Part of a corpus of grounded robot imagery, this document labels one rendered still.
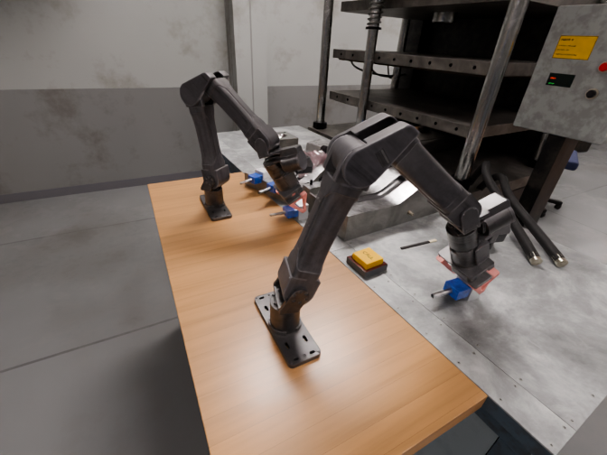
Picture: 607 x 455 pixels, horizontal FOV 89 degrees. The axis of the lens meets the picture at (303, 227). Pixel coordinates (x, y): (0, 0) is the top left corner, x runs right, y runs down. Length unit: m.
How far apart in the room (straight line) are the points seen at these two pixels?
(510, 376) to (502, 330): 0.12
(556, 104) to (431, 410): 1.19
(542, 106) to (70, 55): 3.14
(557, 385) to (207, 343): 0.67
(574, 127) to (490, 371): 1.00
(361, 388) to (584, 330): 0.55
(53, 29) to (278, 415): 3.14
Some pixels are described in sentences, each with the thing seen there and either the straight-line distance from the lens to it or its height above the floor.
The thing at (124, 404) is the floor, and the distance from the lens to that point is 1.66.
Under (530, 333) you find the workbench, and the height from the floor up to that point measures 0.80.
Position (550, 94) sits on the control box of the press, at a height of 1.20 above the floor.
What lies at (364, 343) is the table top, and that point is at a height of 0.80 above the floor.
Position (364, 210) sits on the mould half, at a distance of 0.97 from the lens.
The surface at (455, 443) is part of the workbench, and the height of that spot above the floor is 0.54.
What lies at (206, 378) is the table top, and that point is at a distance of 0.64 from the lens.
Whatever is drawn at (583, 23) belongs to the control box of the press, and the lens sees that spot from 1.53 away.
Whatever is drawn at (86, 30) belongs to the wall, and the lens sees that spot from 3.31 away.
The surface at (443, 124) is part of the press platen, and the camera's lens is 1.68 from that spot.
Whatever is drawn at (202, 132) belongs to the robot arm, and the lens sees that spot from 1.05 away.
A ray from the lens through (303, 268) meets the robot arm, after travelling 0.56.
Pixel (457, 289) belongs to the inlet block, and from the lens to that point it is 0.83.
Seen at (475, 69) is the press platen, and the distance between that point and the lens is 1.60.
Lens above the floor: 1.33
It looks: 31 degrees down
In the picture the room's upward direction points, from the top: 3 degrees clockwise
